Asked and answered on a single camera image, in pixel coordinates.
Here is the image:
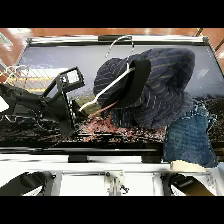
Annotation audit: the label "brown clothes hanger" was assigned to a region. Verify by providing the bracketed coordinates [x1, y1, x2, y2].
[87, 101, 118, 118]

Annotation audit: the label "beige flat pad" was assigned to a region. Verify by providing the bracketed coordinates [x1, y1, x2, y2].
[169, 160, 208, 173]

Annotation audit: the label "navy striped shirt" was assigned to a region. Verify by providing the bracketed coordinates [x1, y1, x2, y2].
[92, 47, 197, 131]

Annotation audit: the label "white wire rack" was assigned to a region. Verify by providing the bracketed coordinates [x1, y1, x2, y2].
[0, 64, 30, 84]

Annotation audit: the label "blue jeans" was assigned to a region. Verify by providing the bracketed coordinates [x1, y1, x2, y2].
[162, 99, 218, 168]

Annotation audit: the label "white clothes hanger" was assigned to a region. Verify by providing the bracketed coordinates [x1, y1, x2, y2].
[78, 34, 137, 113]

